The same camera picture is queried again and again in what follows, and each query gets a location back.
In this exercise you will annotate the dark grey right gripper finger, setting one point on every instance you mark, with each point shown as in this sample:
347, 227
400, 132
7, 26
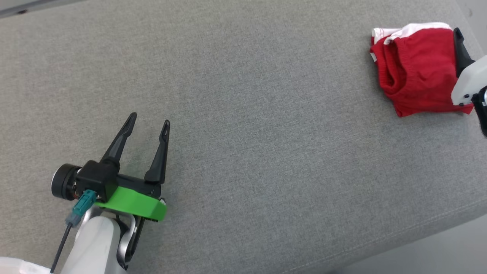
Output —
462, 53

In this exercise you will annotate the red shirt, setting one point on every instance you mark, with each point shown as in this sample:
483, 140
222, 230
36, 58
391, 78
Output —
418, 68

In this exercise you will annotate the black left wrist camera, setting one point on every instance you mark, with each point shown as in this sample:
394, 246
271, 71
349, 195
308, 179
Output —
95, 177

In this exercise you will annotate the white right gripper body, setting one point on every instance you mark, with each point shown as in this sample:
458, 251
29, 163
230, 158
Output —
471, 80

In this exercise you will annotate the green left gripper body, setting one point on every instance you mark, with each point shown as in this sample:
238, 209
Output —
133, 201

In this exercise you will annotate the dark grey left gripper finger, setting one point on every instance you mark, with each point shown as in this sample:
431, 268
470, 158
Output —
118, 146
159, 163

